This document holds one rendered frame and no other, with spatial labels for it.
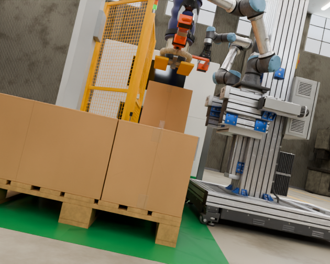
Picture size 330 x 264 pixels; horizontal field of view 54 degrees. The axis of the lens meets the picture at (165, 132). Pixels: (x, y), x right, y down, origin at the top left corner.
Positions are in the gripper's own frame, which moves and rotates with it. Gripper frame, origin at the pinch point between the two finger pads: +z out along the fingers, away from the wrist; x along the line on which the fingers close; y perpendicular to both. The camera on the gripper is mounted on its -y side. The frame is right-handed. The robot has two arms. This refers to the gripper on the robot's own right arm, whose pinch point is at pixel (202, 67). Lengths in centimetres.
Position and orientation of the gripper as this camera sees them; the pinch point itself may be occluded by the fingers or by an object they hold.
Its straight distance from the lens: 287.6
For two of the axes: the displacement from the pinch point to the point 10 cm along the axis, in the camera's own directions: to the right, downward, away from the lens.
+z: -2.1, 9.8, -0.5
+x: 9.8, 2.2, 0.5
